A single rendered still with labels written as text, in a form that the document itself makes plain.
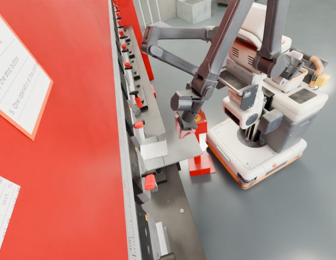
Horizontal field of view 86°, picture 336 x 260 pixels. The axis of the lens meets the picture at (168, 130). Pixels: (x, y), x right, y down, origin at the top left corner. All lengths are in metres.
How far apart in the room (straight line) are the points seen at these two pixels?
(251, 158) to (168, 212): 1.02
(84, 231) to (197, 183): 1.67
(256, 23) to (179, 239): 0.94
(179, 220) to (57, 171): 0.71
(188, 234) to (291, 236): 1.13
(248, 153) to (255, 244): 0.69
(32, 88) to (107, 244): 0.18
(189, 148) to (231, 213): 1.04
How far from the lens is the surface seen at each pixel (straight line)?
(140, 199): 0.54
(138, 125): 0.55
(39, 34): 0.26
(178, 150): 0.84
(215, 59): 0.64
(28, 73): 0.20
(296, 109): 1.38
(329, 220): 1.98
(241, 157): 1.68
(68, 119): 0.23
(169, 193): 0.89
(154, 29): 0.94
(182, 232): 0.84
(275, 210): 1.85
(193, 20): 4.85
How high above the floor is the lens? 1.70
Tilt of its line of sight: 49 degrees down
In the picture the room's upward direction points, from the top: 16 degrees counter-clockwise
